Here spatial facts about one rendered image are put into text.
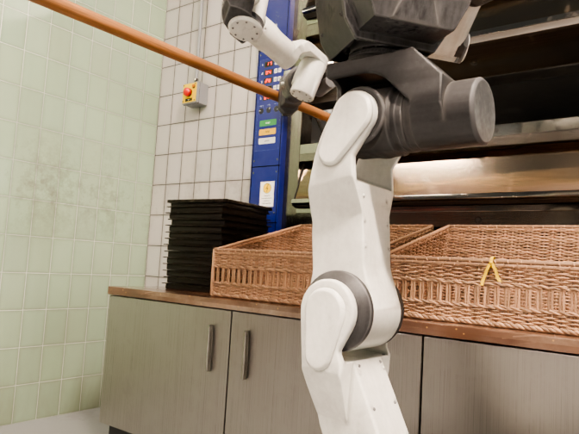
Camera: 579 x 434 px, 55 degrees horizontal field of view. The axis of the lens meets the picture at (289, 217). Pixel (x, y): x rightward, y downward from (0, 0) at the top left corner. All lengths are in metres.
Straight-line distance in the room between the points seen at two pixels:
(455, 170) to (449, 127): 1.00
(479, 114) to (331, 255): 0.35
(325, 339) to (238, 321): 0.73
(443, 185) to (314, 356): 1.08
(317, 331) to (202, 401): 0.87
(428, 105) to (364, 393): 0.50
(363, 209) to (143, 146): 1.98
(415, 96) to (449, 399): 0.70
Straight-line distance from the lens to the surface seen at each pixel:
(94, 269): 2.69
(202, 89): 2.69
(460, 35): 1.41
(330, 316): 0.97
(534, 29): 1.84
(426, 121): 0.97
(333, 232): 1.03
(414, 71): 1.00
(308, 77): 1.47
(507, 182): 1.87
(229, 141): 2.54
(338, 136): 1.01
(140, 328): 2.00
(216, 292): 1.81
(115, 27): 1.32
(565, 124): 1.88
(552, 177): 1.85
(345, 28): 1.05
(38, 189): 2.54
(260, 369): 1.63
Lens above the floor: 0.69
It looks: 5 degrees up
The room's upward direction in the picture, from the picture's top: 3 degrees clockwise
